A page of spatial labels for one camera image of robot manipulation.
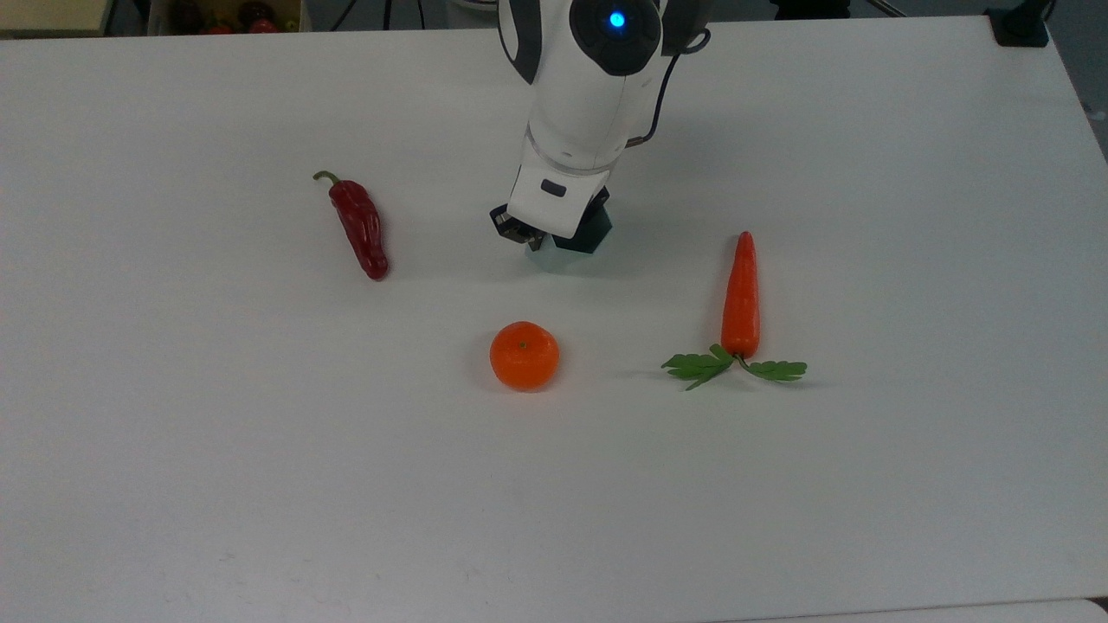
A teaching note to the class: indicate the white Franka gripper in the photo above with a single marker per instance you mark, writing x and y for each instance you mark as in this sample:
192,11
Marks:
554,195

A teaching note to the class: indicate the black table clamp mount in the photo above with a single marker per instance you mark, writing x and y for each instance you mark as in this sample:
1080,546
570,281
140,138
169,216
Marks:
1020,24

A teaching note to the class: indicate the orange mandarin fruit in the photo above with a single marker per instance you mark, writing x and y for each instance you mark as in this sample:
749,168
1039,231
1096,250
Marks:
524,356

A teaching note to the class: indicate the box with toy fruit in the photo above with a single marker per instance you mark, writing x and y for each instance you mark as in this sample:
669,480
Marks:
227,16

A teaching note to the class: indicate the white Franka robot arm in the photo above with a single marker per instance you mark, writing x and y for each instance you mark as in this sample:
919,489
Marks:
589,78

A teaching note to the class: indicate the dark red chili pepper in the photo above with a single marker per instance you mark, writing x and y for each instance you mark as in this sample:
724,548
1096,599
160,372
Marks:
362,227

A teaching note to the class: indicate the orange carrot with green leaves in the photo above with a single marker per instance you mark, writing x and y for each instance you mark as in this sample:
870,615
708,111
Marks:
741,303

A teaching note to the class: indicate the light wooden board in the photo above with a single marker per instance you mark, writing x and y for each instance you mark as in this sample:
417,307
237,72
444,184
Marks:
52,16

